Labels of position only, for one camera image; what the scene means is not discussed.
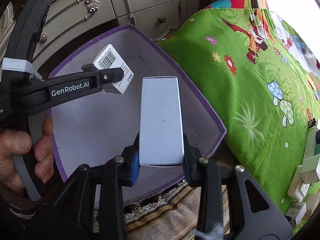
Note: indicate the person's left hand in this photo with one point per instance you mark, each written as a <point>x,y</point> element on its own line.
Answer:
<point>26,155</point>

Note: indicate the purple cardboard storage box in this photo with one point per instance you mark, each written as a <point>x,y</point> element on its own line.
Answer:
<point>96,128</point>

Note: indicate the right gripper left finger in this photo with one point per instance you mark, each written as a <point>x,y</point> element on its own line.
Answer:
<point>90,206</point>

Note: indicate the white barcode carton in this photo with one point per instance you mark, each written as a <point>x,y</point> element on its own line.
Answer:
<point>110,58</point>

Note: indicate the green cartoon tablecloth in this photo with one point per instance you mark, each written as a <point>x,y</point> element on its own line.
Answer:
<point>262,80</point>

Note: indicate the striped rug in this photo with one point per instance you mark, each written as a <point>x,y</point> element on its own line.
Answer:
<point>170,214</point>

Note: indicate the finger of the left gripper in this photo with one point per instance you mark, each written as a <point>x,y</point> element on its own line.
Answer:
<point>110,77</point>

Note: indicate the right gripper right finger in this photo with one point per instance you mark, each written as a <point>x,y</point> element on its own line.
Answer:
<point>232,203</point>

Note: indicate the cream ornate dresser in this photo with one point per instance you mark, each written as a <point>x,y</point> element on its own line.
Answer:
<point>71,23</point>

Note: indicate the plain white rectangular box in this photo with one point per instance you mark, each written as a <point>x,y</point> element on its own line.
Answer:
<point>161,130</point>

